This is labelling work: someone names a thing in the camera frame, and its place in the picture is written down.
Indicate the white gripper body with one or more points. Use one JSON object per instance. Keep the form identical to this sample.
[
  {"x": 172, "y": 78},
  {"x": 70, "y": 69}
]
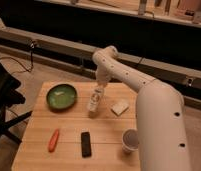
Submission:
[{"x": 102, "y": 76}]

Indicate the orange carrot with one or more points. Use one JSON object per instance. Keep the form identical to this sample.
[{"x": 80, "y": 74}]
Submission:
[{"x": 53, "y": 141}]

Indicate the green bowl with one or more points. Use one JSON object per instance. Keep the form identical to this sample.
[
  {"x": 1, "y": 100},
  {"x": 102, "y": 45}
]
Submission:
[{"x": 61, "y": 96}]

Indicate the white plastic bottle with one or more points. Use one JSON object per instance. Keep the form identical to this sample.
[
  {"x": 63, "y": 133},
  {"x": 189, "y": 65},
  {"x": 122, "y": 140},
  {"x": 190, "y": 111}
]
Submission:
[{"x": 95, "y": 98}]

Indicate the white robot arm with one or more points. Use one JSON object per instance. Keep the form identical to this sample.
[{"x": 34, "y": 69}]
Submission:
[{"x": 161, "y": 130}]

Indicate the white paper cup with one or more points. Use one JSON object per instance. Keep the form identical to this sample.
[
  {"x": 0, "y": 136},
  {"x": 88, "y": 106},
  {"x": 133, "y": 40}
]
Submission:
[{"x": 130, "y": 141}]

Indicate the wooden table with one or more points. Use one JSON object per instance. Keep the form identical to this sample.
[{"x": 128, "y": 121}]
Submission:
[{"x": 105, "y": 130}]

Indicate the black chair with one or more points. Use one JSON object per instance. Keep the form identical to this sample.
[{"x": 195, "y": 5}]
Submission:
[{"x": 8, "y": 97}]

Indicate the beige sponge block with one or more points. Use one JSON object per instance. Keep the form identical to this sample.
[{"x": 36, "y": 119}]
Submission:
[{"x": 120, "y": 107}]

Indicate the black rectangular block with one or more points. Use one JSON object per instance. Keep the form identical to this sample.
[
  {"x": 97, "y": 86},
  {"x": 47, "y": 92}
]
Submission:
[{"x": 86, "y": 144}]

